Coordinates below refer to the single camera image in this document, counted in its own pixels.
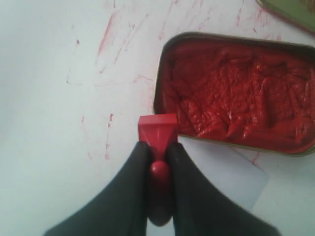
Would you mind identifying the red plastic stamp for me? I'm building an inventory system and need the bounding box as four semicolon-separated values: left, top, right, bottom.
138;114;178;227

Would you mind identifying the red ink paste tin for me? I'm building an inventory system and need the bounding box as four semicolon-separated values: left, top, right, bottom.
153;32;315;156

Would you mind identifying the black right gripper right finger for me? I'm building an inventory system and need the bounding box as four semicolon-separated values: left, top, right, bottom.
167;143;280;236

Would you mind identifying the gold tin lid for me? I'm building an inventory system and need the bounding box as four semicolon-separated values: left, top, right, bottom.
257;0;315;35

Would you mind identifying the white paper sheet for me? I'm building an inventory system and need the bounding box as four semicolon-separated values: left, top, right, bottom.
179;137;268;210

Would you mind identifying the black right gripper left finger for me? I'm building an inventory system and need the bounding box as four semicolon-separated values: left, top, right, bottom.
45;142;151;236

